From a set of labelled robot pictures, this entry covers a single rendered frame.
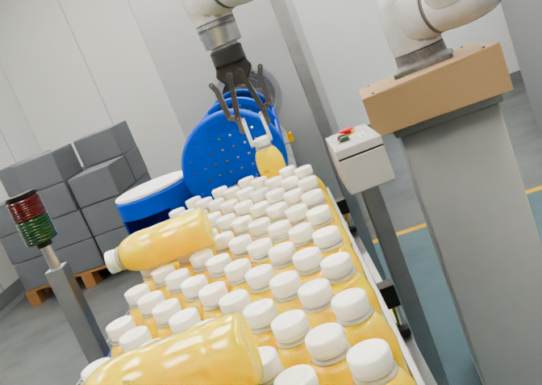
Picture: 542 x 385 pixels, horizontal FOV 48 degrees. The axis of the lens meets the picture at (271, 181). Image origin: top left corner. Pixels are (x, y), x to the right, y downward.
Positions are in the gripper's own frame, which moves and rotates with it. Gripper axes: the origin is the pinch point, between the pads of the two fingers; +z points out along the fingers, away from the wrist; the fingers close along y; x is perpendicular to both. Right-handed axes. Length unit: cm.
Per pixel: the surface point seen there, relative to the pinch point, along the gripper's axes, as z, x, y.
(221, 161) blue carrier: 6.5, -17.9, 12.7
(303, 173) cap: 10.6, 13.6, -6.7
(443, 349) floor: 118, -80, -33
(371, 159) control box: 11.9, 18.6, -20.7
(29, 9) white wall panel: -147, -565, 215
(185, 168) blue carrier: 4.9, -17.9, 22.3
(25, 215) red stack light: -4, 29, 45
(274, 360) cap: 10, 89, 2
